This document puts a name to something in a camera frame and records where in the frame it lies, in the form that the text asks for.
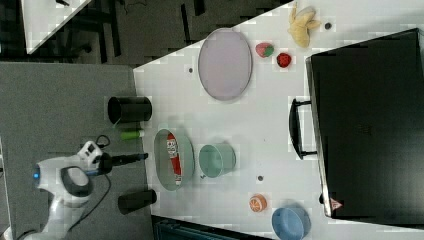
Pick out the green oval strainer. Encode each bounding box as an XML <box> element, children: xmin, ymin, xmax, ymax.
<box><xmin>154</xmin><ymin>129</ymin><xmax>195</xmax><ymax>191</ymax></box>

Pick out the pink strawberry toy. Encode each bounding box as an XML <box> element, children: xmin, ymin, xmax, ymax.
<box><xmin>255</xmin><ymin>42</ymin><xmax>274</xmax><ymax>58</ymax></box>

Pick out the peeled banana toy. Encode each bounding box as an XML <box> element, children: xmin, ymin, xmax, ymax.
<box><xmin>288</xmin><ymin>3</ymin><xmax>321</xmax><ymax>48</ymax></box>

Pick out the blue cup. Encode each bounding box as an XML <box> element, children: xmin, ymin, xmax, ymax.
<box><xmin>271</xmin><ymin>207</ymin><xmax>311</xmax><ymax>240</ymax></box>

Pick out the black pot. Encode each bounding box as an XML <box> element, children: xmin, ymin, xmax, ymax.
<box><xmin>107</xmin><ymin>97</ymin><xmax>152</xmax><ymax>124</ymax></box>

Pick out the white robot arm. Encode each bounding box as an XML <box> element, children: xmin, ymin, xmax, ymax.
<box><xmin>1</xmin><ymin>141</ymin><xmax>148</xmax><ymax>240</ymax></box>

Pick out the orange slice toy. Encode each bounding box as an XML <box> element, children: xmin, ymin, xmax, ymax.
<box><xmin>249</xmin><ymin>194</ymin><xmax>267</xmax><ymax>212</ymax></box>

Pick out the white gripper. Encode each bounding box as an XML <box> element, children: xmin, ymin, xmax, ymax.
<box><xmin>77</xmin><ymin>141</ymin><xmax>149</xmax><ymax>176</ymax></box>

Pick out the red strawberry toy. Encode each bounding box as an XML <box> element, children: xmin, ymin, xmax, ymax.
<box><xmin>277</xmin><ymin>53</ymin><xmax>292</xmax><ymax>68</ymax></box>

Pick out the red plush ketchup bottle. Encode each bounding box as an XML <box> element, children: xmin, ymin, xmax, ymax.
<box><xmin>167</xmin><ymin>133</ymin><xmax>182</xmax><ymax>186</ymax></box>

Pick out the grey round plate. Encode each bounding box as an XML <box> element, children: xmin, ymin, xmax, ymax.
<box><xmin>198</xmin><ymin>28</ymin><xmax>253</xmax><ymax>101</ymax></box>

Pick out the black cylinder container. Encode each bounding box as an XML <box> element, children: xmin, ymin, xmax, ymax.
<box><xmin>118</xmin><ymin>189</ymin><xmax>157</xmax><ymax>215</ymax></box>

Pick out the silver toaster oven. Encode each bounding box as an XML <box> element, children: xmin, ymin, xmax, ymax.
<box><xmin>305</xmin><ymin>28</ymin><xmax>424</xmax><ymax>229</ymax></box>

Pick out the green mug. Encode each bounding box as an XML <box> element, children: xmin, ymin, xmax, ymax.
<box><xmin>199</xmin><ymin>143</ymin><xmax>236</xmax><ymax>178</ymax></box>

